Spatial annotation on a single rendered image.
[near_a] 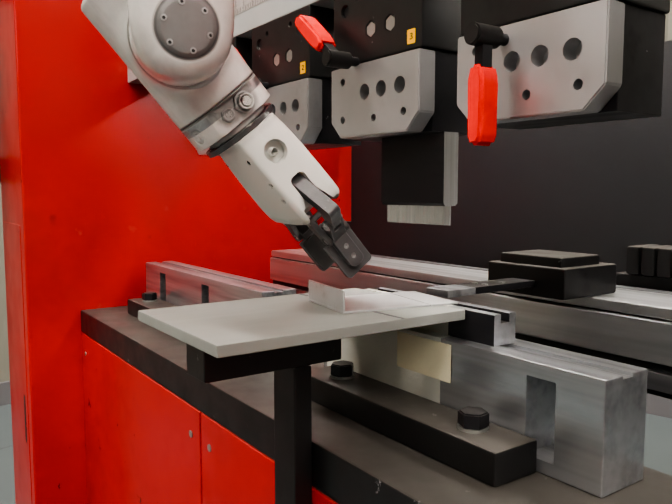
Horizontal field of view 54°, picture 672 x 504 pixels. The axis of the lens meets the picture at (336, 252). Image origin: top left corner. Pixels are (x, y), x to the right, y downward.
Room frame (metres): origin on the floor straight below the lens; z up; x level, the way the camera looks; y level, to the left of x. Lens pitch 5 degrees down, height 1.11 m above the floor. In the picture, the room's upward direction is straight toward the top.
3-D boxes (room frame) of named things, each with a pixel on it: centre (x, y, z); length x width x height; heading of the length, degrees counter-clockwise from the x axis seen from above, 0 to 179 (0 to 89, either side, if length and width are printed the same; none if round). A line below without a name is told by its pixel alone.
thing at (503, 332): (0.70, -0.10, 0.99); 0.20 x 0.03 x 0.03; 35
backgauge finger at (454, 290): (0.81, -0.22, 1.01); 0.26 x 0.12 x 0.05; 125
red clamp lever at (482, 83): (0.55, -0.12, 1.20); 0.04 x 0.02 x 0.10; 125
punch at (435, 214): (0.72, -0.09, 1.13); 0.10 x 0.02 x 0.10; 35
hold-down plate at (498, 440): (0.65, -0.06, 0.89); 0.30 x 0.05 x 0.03; 35
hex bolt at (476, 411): (0.57, -0.12, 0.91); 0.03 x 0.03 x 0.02
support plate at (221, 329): (0.63, 0.03, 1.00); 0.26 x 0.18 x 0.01; 125
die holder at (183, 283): (1.17, 0.23, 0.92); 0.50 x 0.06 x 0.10; 35
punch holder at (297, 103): (0.90, 0.04, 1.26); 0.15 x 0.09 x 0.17; 35
